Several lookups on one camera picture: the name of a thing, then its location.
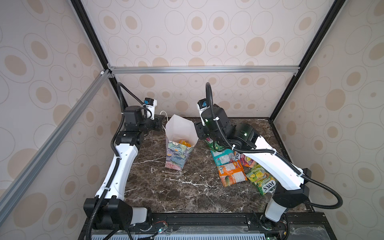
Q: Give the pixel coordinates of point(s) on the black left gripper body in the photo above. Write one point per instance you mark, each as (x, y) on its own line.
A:
(148, 124)

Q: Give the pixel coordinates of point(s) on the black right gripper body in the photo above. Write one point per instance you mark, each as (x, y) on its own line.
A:
(201, 132)

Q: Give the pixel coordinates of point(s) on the floral paper bag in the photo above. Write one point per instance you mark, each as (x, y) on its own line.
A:
(179, 128)

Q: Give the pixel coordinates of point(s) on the yellow mango gummy bag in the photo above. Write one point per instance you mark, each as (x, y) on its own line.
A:
(185, 143)

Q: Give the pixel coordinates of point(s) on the pink yellow Fox's fruits bag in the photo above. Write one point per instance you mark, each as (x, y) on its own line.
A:
(245, 161)

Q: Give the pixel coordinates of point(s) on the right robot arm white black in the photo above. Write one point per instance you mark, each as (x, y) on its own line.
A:
(290, 191)

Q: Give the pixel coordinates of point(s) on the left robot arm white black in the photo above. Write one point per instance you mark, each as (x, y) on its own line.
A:
(108, 209)

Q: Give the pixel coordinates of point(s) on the green spring tea snack bag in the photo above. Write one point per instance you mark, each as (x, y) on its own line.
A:
(213, 145)

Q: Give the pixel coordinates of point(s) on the teal snack bag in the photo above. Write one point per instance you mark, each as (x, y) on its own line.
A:
(224, 157)

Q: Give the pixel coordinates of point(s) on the orange mango snack bag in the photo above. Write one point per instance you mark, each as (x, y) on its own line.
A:
(231, 173)

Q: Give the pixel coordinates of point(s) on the green Fox's candy bag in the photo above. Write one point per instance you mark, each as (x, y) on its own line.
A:
(263, 180)

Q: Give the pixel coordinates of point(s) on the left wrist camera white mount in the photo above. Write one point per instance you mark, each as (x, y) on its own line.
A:
(151, 104)

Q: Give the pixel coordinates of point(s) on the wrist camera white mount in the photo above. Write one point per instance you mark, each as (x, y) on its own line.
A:
(151, 104)
(204, 111)

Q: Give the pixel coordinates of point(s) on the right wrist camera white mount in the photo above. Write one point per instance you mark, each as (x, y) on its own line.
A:
(204, 111)

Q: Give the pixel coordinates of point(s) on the silver aluminium rail back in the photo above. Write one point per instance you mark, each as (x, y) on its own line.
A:
(205, 70)

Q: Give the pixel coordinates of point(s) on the silver aluminium rail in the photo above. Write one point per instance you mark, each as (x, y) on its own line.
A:
(205, 70)
(21, 184)

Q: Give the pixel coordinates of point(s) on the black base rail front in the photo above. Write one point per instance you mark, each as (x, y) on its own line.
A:
(225, 226)

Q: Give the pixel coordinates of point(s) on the black corner frame post left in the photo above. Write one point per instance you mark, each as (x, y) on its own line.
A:
(94, 40)

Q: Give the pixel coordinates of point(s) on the black corner frame post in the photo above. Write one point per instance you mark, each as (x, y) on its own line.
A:
(94, 40)
(313, 47)

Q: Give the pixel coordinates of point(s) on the silver aluminium rail left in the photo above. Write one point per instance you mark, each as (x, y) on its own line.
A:
(21, 184)

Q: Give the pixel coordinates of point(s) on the black corner frame post right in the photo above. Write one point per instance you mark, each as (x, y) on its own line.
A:
(313, 47)

